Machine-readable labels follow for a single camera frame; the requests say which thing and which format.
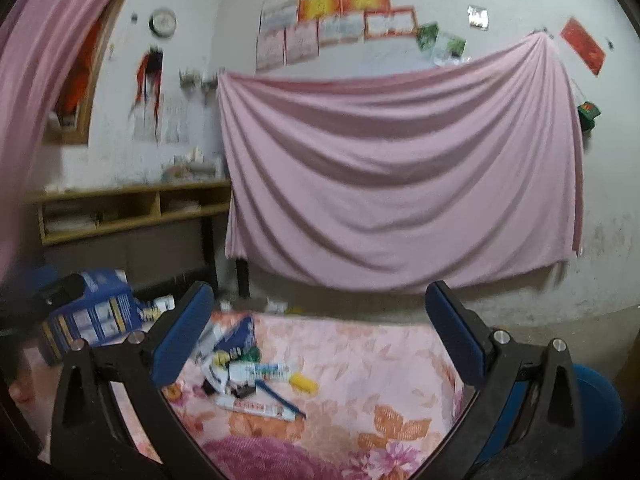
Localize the stack of books on shelf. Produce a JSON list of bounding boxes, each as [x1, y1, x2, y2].
[[162, 148, 224, 183]]

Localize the green cap on wall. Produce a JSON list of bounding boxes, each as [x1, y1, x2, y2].
[[577, 101, 601, 132]]

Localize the blue plastic basin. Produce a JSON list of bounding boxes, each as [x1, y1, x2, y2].
[[474, 361, 625, 466]]

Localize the navy yellow snack bag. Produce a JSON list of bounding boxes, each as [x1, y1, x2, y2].
[[213, 315, 256, 363]]

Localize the pink curtain at left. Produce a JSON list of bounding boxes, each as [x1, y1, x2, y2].
[[0, 0, 110, 278]]

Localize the blue cardboard box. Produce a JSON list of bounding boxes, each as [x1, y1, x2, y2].
[[38, 269, 142, 366]]

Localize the yellow small cylinder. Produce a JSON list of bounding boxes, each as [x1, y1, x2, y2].
[[288, 373, 319, 396]]

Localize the red black wall tassel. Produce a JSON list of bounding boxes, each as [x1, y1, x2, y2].
[[129, 47, 164, 143]]

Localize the blue toothbrush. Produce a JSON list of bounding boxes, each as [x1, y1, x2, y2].
[[255, 379, 307, 419]]

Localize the white red box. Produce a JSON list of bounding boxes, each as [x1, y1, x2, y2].
[[215, 396, 296, 422]]

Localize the pink sheet hung on wall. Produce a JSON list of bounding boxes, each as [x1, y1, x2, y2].
[[218, 32, 582, 294]]

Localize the round wall clock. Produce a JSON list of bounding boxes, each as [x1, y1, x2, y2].
[[148, 8, 178, 39]]

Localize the red paper wall poster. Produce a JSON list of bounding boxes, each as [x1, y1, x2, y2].
[[561, 18, 605, 77]]

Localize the wooden shelf desk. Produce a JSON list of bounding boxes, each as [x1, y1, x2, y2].
[[30, 180, 231, 246]]

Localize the floral pink quilt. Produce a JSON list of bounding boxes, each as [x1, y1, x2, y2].
[[19, 309, 476, 480]]

